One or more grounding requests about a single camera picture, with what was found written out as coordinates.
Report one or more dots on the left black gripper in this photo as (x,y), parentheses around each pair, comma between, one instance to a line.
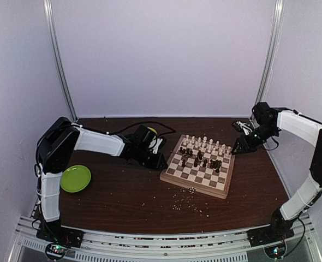
(158,162)

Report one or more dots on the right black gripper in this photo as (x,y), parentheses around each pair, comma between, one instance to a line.
(245,146)

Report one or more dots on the wooden chess board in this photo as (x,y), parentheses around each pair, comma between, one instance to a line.
(202,165)

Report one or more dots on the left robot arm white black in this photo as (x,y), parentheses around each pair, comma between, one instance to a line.
(55,147)

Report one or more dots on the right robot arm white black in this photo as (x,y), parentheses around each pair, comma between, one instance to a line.
(294,144)

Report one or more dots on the green bowl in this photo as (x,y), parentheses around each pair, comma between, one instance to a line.
(154,132)

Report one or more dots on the green plate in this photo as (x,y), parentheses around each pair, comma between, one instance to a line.
(76,178)

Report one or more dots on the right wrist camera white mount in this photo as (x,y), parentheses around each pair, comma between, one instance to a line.
(242,127)

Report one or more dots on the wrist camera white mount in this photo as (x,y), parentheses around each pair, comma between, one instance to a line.
(156,145)
(242,127)

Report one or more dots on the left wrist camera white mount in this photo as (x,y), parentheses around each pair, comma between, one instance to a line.
(156,145)

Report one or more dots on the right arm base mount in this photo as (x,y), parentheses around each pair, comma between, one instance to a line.
(270,240)

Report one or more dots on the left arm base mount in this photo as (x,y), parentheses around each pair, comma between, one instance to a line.
(57,247)

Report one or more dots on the aluminium front rail frame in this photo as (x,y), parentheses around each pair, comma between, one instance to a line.
(230,245)

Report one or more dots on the right aluminium corner post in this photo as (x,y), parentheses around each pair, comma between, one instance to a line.
(271,50)

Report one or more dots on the aluminium corner post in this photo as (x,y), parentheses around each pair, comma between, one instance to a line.
(271,50)
(58,60)

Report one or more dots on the left aluminium corner post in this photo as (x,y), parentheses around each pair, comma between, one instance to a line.
(58,60)

